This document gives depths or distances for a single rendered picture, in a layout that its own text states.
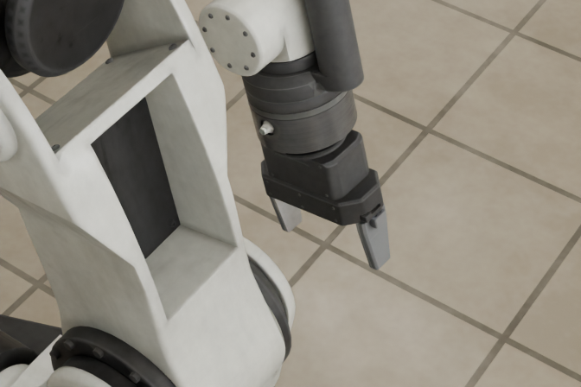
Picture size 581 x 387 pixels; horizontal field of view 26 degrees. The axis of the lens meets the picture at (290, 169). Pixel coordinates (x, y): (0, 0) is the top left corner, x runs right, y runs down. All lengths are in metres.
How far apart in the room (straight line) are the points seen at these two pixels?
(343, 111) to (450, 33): 1.21
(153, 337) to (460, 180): 1.15
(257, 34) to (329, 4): 0.06
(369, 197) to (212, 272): 0.21
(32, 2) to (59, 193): 0.12
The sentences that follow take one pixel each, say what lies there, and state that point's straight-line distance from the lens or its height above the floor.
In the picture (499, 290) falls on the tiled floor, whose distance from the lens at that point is 1.85.
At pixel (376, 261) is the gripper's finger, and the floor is 0.57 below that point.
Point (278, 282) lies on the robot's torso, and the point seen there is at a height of 0.64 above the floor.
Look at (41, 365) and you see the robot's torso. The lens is 1.36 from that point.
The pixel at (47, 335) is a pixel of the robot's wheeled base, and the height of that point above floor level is 0.17.
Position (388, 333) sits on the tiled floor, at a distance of 1.78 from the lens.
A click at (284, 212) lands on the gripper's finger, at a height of 0.56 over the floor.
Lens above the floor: 1.43
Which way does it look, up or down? 46 degrees down
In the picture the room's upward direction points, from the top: straight up
